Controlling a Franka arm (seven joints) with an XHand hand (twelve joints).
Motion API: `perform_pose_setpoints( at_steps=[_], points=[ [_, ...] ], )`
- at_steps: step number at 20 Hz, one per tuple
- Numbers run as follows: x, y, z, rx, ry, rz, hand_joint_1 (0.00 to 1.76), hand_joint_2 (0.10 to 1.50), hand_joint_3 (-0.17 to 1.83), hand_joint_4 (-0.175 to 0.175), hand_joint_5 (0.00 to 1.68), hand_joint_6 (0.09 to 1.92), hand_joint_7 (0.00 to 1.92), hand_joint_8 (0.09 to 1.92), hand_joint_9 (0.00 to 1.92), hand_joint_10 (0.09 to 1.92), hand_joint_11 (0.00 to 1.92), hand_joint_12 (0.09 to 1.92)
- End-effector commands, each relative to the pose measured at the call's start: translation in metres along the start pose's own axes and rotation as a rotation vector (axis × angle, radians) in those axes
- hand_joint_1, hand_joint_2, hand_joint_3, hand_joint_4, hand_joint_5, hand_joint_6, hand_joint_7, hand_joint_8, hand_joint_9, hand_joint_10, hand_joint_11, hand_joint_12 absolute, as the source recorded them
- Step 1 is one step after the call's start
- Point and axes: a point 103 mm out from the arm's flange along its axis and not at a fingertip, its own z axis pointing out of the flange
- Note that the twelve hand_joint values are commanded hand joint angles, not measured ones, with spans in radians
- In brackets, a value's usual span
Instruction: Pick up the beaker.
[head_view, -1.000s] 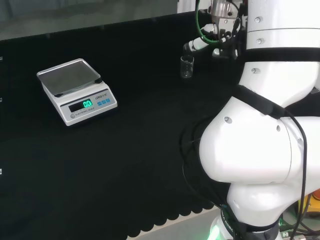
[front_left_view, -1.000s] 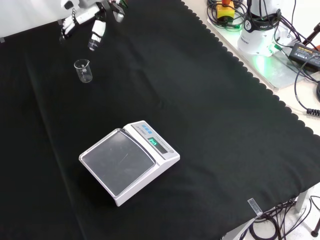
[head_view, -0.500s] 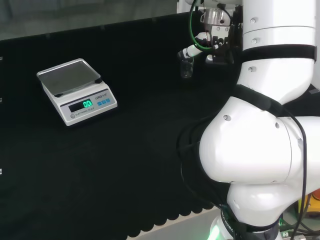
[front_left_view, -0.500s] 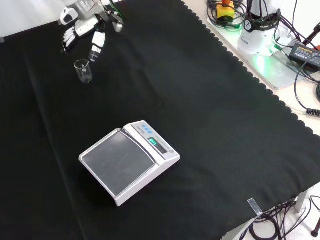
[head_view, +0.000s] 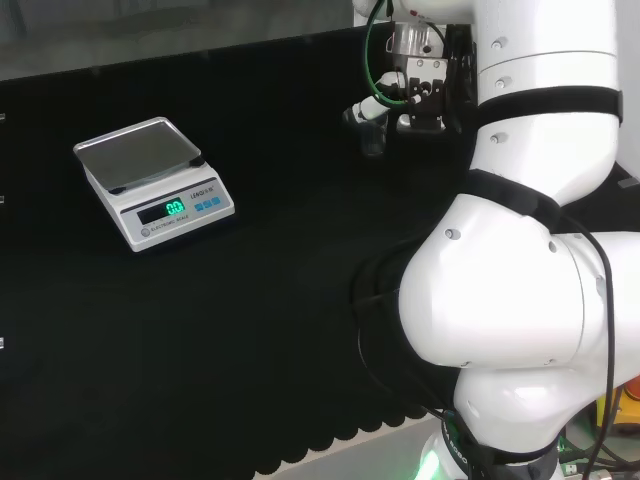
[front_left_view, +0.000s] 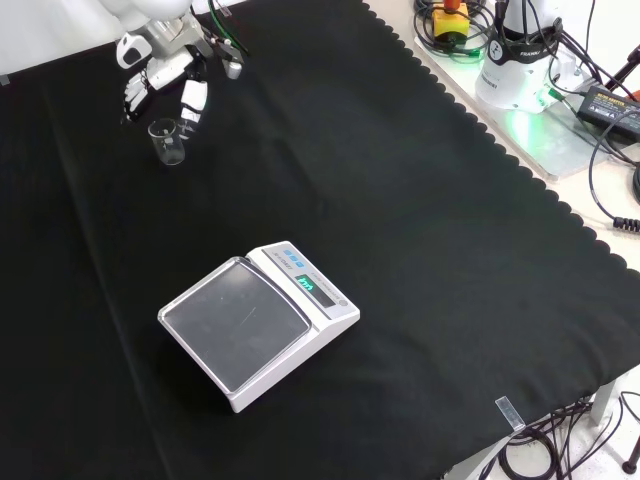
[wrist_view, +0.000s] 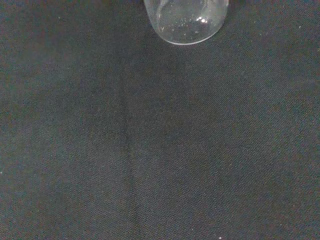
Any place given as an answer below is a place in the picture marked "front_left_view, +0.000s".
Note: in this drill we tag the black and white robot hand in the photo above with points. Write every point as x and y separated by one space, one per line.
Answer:
192 95

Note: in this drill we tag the small clear glass beaker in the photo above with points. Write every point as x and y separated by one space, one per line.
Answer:
172 155

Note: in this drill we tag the white electronic balance steel pan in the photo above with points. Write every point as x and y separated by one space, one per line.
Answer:
240 320

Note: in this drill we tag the black table cloth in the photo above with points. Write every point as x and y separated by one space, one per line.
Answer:
400 200

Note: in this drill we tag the yellow stop button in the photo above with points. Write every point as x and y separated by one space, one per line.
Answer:
450 22

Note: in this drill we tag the black power adapter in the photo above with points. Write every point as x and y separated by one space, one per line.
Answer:
607 107

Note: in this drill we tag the black tripod leg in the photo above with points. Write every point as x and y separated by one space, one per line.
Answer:
625 67

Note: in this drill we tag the white table leg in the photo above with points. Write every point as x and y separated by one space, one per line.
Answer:
602 402

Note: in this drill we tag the grey metal base plate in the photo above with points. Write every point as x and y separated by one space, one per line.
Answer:
560 145

